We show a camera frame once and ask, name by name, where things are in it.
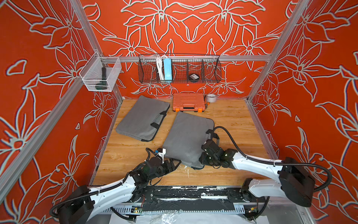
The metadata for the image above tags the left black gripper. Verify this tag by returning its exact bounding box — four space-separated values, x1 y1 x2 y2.
147 159 181 183

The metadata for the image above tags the grey laptop bag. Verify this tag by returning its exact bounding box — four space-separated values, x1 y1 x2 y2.
163 112 214 169
116 96 170 142

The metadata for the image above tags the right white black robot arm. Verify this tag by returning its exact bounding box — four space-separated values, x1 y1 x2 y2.
199 127 333 208

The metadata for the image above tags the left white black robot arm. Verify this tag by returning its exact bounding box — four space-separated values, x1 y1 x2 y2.
49 148 181 224

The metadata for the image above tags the orange tool case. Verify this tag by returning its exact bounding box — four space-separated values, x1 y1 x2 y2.
172 92 206 113

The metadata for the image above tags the small black square device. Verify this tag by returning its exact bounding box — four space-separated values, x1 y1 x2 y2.
188 73 200 83

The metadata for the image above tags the dark green flashlight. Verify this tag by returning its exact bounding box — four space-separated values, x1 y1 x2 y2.
95 67 108 90

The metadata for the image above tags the light blue power bank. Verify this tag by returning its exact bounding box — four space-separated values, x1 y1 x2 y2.
163 58 172 83

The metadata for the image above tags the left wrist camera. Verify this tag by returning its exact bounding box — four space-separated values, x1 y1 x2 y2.
155 148 166 159

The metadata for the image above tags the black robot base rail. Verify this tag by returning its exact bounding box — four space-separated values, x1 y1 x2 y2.
130 186 266 214

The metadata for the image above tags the grey duct tape roll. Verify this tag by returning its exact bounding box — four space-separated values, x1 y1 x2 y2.
205 94 217 103

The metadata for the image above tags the black wire wall basket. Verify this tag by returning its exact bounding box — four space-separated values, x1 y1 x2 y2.
138 54 222 84

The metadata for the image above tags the white coiled cable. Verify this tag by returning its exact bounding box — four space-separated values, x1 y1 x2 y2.
155 55 165 82

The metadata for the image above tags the clear acrylic wall box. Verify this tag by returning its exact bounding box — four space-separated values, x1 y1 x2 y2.
80 52 122 92

